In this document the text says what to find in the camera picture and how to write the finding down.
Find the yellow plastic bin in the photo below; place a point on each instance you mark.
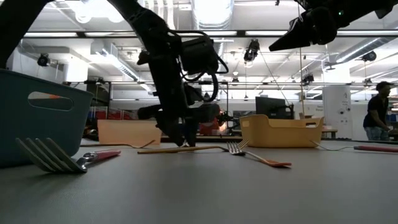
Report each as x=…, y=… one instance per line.
x=280, y=135

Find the grey table mat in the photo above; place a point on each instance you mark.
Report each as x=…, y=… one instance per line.
x=186, y=202

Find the black computer monitor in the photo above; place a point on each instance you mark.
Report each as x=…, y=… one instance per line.
x=270, y=107

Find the black overhead frame bar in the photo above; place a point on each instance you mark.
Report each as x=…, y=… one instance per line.
x=241, y=33

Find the shelf with blue bins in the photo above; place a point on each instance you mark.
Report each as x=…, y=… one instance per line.
x=393, y=118

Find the teal plastic bin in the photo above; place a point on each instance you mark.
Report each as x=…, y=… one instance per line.
x=40, y=133

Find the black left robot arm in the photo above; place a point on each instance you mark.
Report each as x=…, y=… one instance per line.
x=18, y=25

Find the black ceiling spotlight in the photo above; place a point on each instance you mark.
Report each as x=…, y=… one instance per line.
x=251, y=51
x=142, y=57
x=369, y=56
x=43, y=60
x=308, y=78

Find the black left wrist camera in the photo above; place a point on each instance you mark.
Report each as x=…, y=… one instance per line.
x=199, y=54

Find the white ceiling box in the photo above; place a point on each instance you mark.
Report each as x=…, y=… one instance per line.
x=76, y=73

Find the white building column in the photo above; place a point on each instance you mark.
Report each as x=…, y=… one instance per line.
x=337, y=118

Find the person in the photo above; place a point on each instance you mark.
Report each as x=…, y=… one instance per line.
x=377, y=109
x=208, y=129

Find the silver ventilation duct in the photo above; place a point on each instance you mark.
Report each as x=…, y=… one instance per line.
x=211, y=12

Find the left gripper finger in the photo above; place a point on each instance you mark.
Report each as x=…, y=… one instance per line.
x=172, y=132
x=191, y=133

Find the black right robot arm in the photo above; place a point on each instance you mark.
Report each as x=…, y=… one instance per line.
x=367, y=6

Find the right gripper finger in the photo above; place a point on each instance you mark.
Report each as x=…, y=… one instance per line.
x=298, y=34

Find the red storage crates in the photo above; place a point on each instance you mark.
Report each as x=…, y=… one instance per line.
x=115, y=115

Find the black metal frame stand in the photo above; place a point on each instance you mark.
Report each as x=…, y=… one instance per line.
x=228, y=93

